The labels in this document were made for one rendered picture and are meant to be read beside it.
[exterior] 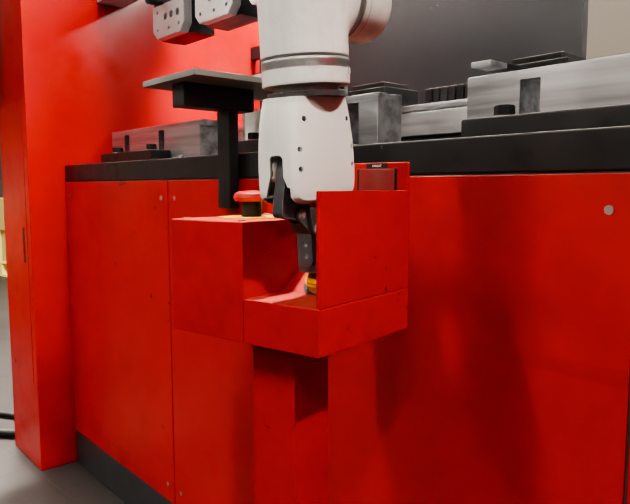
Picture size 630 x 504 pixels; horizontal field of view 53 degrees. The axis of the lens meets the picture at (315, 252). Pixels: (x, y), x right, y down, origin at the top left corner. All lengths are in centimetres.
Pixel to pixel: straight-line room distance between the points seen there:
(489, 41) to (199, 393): 103
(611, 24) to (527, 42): 164
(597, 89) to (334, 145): 38
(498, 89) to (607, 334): 38
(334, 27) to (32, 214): 143
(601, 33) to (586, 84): 231
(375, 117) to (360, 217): 49
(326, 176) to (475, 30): 108
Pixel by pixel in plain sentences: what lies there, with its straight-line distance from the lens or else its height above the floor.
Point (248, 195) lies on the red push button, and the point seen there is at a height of 80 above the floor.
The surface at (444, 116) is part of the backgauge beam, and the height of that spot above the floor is 95.
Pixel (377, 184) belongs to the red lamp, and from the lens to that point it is 70.
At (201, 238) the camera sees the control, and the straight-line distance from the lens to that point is 66.
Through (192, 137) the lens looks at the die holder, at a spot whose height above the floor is 93.
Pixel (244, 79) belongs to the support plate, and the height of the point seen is 99.
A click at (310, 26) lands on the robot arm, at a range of 59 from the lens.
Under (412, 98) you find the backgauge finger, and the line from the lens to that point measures 143.
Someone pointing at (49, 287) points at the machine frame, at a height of 53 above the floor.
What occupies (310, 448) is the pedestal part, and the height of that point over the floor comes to 53.
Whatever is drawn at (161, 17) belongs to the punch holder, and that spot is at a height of 122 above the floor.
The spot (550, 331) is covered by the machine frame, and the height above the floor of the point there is 65.
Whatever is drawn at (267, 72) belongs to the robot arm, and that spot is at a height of 92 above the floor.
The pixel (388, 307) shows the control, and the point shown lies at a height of 69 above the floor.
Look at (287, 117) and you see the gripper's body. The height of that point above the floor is 88.
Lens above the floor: 81
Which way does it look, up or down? 6 degrees down
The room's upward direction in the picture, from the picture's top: straight up
